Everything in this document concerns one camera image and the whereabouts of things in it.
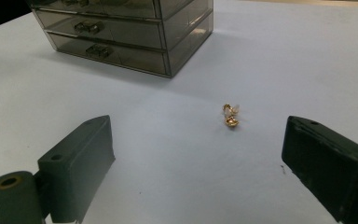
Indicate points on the smoky plastic drawer organizer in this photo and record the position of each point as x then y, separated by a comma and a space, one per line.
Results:
183, 37

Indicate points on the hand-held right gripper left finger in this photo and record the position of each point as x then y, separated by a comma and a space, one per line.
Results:
77, 168

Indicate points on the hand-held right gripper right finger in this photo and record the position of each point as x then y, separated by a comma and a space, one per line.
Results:
329, 168

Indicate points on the gold earring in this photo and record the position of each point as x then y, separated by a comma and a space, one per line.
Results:
231, 122
227, 108

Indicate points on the white table cover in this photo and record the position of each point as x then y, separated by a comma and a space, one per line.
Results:
167, 155

